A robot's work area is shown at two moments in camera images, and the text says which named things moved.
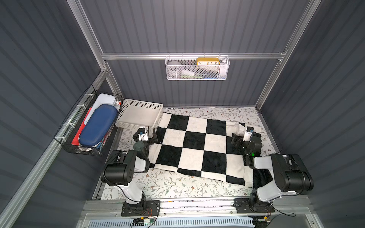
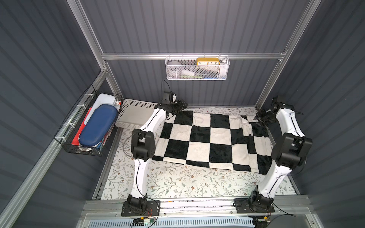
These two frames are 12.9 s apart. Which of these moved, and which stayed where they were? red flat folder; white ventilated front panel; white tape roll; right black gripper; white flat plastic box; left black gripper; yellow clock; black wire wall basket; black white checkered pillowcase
Moved: black white checkered pillowcase; left black gripper; right black gripper
Stayed: red flat folder; yellow clock; white flat plastic box; black wire wall basket; white tape roll; white ventilated front panel
